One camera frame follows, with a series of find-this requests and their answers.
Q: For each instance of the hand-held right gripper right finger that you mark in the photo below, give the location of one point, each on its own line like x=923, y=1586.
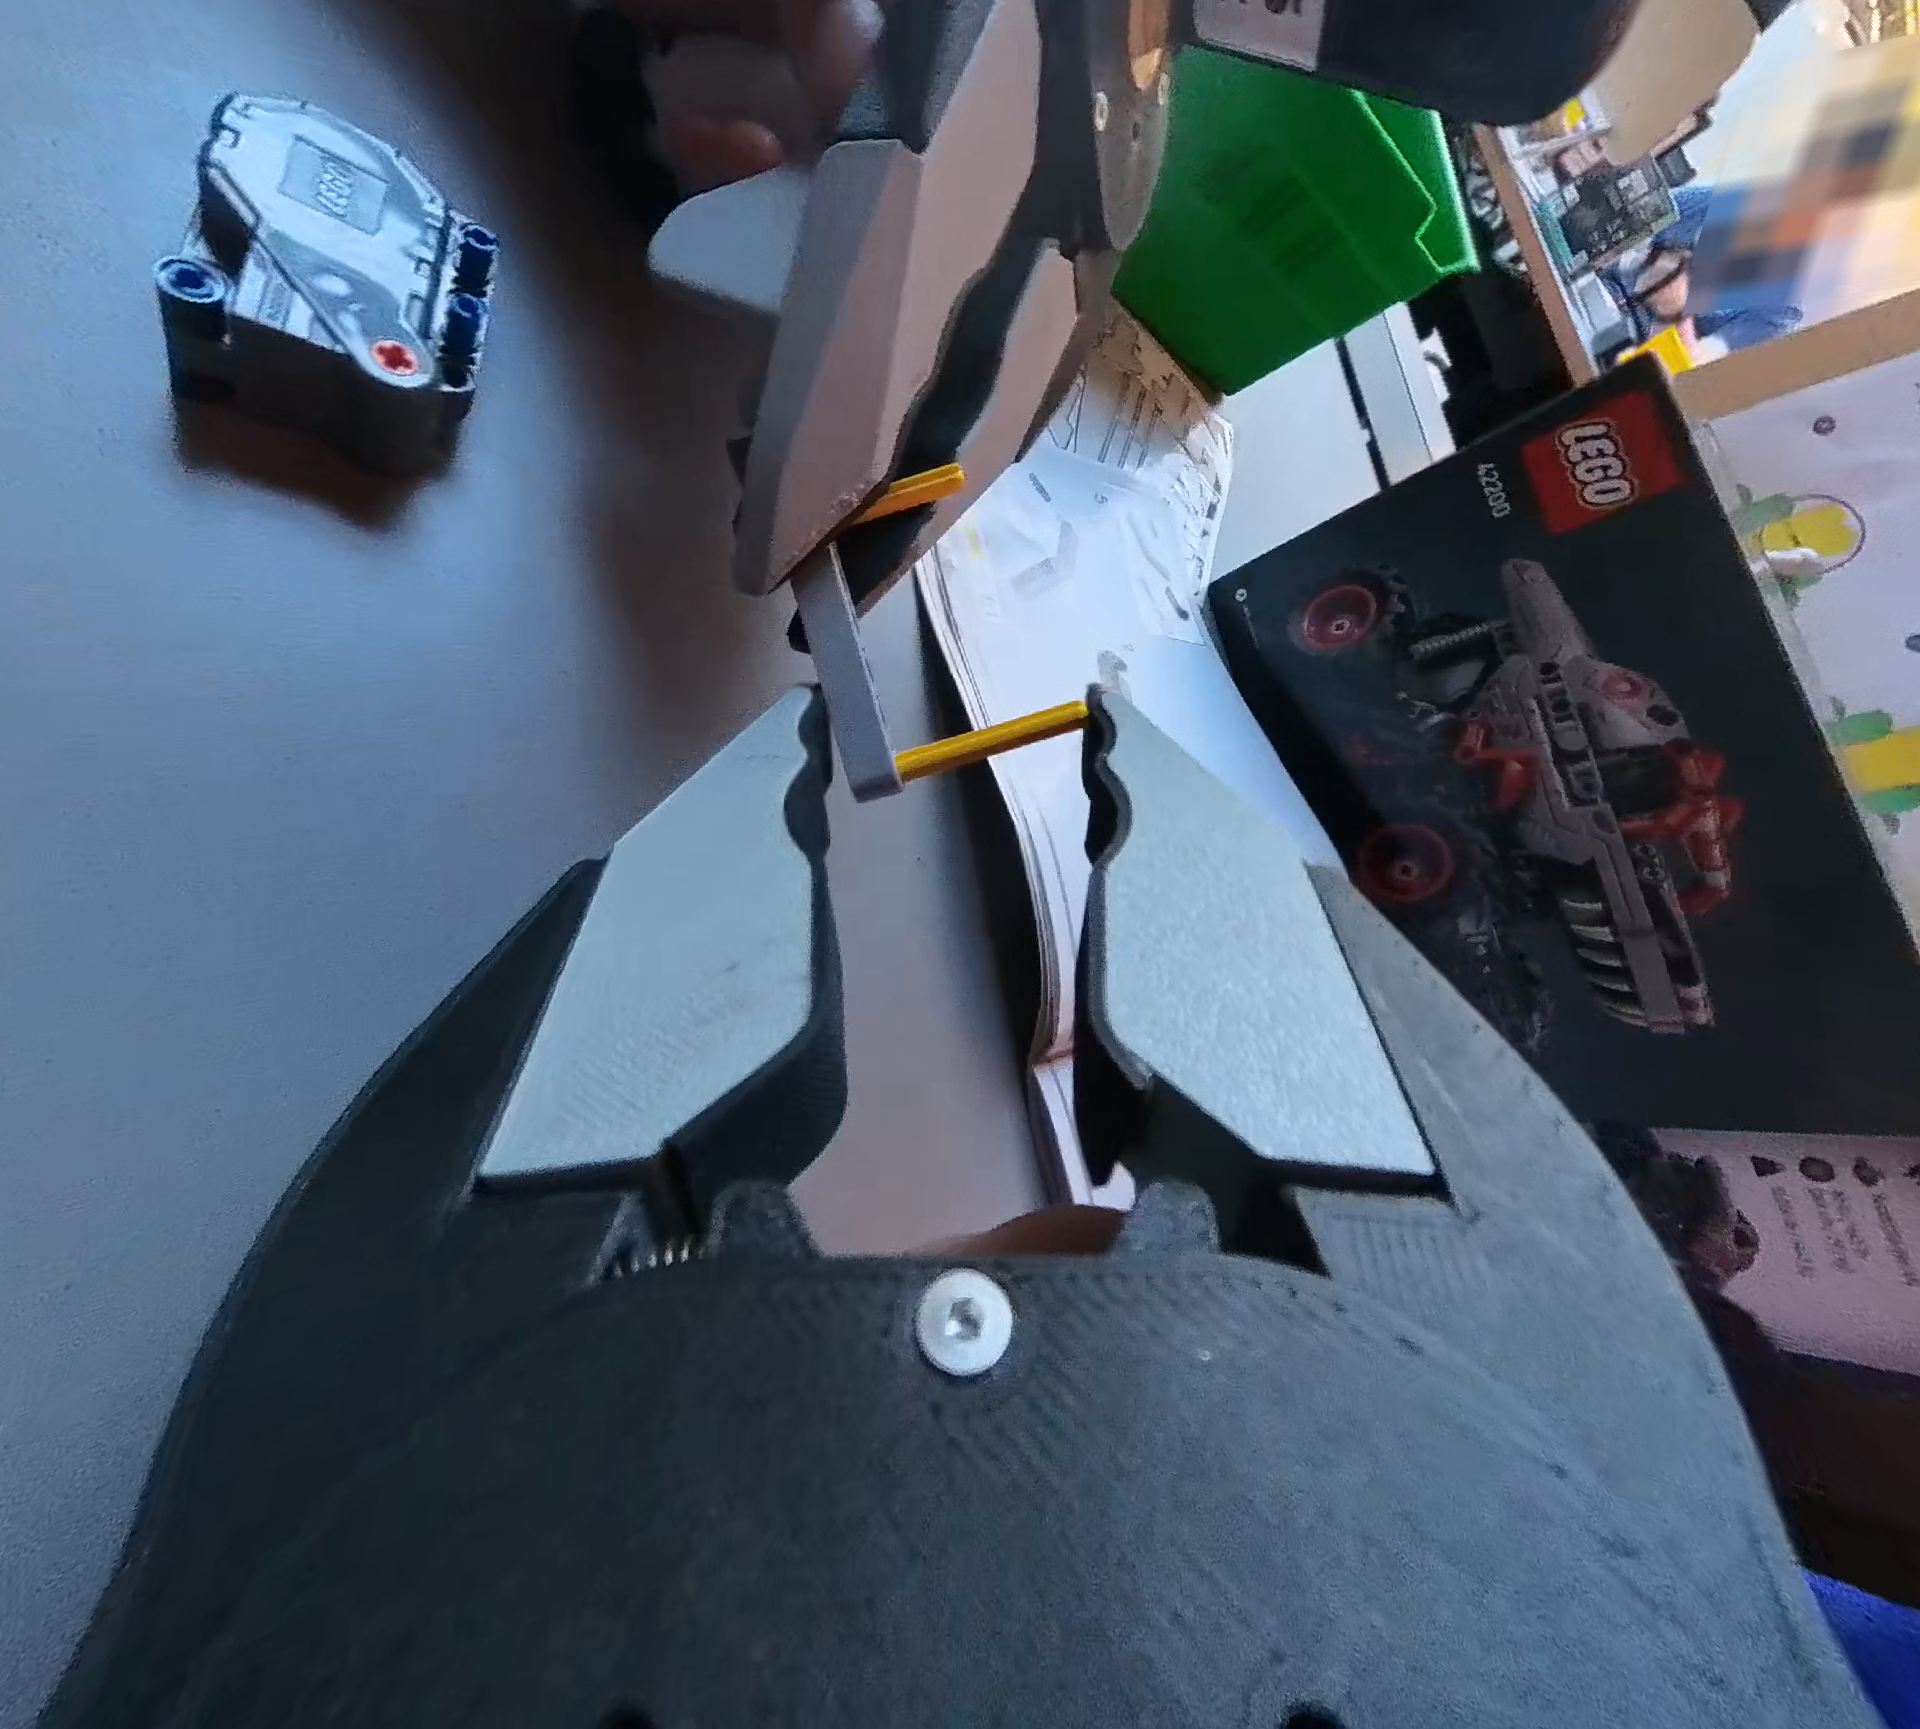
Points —
x=1245, y=996

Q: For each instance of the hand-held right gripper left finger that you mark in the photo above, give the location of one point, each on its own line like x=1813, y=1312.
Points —
x=660, y=996

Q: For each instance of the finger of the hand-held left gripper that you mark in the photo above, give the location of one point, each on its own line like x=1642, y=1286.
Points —
x=735, y=245
x=871, y=334

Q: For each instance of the yellow lego axle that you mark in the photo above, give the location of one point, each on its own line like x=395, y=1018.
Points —
x=918, y=486
x=991, y=739

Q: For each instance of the grey angled lego beam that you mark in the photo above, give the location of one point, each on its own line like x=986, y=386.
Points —
x=848, y=678

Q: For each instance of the lego instruction booklet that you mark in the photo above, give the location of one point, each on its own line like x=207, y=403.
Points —
x=1110, y=558

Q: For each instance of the black lego set box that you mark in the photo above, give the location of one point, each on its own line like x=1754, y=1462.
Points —
x=1574, y=768

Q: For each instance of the grey lego pull-back motor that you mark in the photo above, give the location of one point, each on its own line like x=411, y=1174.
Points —
x=323, y=274

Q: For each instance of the green storage bin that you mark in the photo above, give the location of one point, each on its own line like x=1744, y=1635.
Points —
x=1291, y=215

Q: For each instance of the wooden shelf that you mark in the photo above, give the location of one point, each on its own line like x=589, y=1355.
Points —
x=1544, y=245

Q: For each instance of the pink printed sheet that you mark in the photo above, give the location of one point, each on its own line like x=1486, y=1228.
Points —
x=1815, y=1249

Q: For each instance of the white board with cartoon print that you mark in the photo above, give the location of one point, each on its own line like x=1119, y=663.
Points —
x=1830, y=558

